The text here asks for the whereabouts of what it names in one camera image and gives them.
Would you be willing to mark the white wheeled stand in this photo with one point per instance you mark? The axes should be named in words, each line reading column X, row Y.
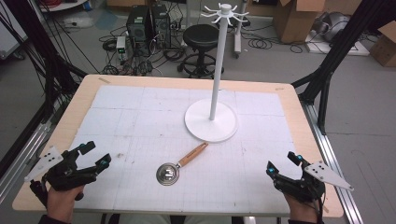
column 238, row 34

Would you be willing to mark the white hook rack stand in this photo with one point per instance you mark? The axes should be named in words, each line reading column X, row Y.
column 218, row 68

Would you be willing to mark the black computer tower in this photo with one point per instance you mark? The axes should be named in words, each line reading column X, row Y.
column 138, row 26
column 161, row 26

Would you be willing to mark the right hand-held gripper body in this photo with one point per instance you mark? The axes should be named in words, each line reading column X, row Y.
column 305, row 188

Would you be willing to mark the tan tape strip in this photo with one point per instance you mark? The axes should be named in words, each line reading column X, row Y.
column 104, row 80
column 279, row 89

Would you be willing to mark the aluminium rail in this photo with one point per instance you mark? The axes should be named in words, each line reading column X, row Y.
column 330, row 149
column 23, row 158

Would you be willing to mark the small cardboard box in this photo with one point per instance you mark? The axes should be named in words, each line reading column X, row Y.
column 385, row 46

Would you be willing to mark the grey round machine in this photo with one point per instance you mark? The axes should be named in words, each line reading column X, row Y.
column 334, row 26

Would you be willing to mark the person's left hand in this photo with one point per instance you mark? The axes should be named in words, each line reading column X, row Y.
column 62, row 202

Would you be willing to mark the large open cardboard box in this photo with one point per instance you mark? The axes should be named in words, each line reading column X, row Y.
column 295, row 21

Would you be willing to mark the person's right hand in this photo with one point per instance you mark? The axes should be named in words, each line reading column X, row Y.
column 303, row 211

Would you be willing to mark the black round stool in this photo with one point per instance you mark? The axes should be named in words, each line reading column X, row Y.
column 200, row 36

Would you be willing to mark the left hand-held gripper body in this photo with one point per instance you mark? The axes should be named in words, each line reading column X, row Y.
column 67, row 175

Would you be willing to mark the white grid mat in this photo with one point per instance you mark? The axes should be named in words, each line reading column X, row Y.
column 140, row 124

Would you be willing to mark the white flat board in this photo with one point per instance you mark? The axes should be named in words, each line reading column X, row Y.
column 358, row 49

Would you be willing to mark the small grey power box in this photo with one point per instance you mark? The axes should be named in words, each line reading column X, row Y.
column 121, row 46

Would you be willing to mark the black metal frame stand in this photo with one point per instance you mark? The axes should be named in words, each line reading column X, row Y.
column 339, row 53
column 46, row 62

